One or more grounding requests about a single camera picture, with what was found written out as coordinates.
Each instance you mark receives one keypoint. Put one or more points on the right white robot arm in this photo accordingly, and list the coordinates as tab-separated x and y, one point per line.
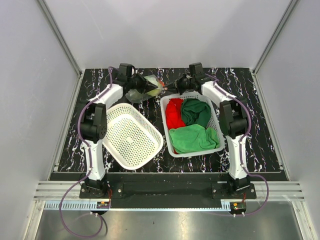
234	122

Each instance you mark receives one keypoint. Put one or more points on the red cloth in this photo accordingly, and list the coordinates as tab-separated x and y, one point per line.
173	114

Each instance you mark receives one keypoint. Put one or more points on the white basket with cloths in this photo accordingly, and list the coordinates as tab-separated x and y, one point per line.
214	123

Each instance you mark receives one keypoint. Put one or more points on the clear zip top bag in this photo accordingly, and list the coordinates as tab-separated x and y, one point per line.
134	96

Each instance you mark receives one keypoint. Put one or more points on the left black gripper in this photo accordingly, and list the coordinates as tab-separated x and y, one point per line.
144	86

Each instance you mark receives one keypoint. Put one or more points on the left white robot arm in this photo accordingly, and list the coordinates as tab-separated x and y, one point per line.
92	124

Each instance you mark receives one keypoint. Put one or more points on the white slotted cable duct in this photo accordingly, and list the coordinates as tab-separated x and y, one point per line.
77	205

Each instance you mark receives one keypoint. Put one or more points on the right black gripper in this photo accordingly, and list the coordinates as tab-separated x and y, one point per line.
173	87

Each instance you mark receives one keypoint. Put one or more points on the light green towel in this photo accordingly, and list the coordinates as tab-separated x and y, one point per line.
193	138

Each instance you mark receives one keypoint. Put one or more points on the empty white perforated basket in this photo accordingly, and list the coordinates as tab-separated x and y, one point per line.
130	138

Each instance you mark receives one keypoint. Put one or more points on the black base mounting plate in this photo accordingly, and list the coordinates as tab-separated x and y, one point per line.
121	190

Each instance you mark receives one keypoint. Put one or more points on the green fake cabbage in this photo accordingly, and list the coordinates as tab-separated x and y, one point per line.
154	92

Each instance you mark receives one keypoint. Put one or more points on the dark green cloth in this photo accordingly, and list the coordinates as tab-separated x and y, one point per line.
195	111

